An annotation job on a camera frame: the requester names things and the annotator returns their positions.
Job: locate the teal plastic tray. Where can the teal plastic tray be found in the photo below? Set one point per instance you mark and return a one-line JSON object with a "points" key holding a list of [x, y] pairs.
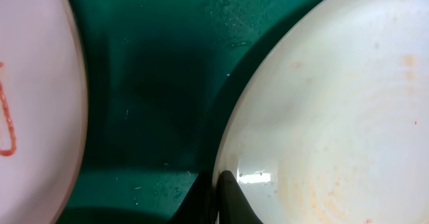
{"points": [[163, 79]]}

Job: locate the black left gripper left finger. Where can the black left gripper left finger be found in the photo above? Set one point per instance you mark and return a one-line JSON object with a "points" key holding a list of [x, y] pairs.
{"points": [[197, 206]]}

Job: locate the white plate with ketchup streak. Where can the white plate with ketchup streak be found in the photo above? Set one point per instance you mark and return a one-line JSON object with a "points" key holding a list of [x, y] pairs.
{"points": [[333, 125]]}

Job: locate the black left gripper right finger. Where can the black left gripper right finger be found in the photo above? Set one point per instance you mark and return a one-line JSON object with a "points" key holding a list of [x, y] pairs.
{"points": [[232, 204]]}

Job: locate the white plate with red squiggle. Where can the white plate with red squiggle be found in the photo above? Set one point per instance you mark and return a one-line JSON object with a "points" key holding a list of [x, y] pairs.
{"points": [[44, 109]]}

